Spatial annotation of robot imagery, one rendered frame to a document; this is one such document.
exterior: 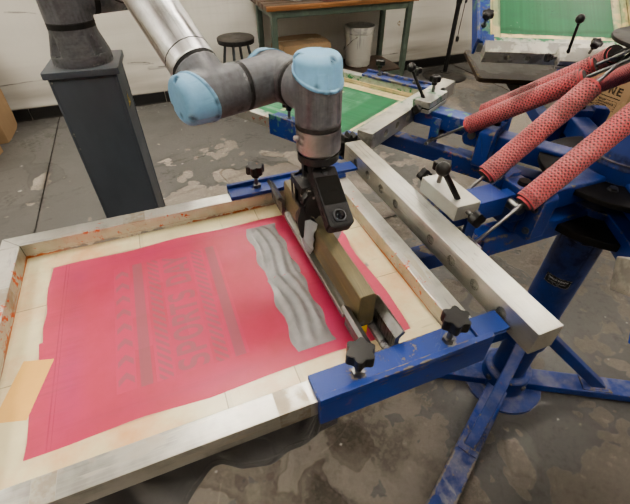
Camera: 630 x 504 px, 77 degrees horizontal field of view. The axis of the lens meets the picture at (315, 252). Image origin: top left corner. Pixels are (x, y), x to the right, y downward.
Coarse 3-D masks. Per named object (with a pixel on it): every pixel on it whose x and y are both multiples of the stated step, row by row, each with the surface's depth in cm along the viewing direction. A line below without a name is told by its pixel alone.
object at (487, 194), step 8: (488, 184) 91; (472, 192) 88; (480, 192) 88; (488, 192) 88; (496, 192) 88; (480, 200) 86; (488, 200) 86; (496, 200) 86; (504, 200) 87; (480, 208) 86; (488, 208) 87; (496, 208) 88; (488, 216) 89; (456, 224) 86
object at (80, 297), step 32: (256, 224) 93; (288, 224) 93; (128, 256) 85; (160, 256) 85; (224, 256) 85; (352, 256) 85; (64, 288) 78; (96, 288) 78; (64, 320) 72; (96, 320) 72
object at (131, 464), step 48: (48, 240) 84; (96, 240) 88; (384, 240) 84; (0, 288) 73; (432, 288) 73; (0, 336) 66; (192, 432) 53; (240, 432) 53; (48, 480) 49; (96, 480) 49; (144, 480) 52
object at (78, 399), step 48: (384, 288) 78; (96, 336) 69; (288, 336) 69; (336, 336) 69; (48, 384) 62; (96, 384) 62; (192, 384) 62; (240, 384) 62; (48, 432) 57; (96, 432) 57
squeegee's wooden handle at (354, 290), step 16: (288, 192) 87; (288, 208) 90; (320, 224) 76; (320, 240) 74; (336, 240) 72; (320, 256) 76; (336, 256) 69; (336, 272) 69; (352, 272) 66; (336, 288) 72; (352, 288) 64; (368, 288) 63; (352, 304) 66; (368, 304) 64; (368, 320) 66
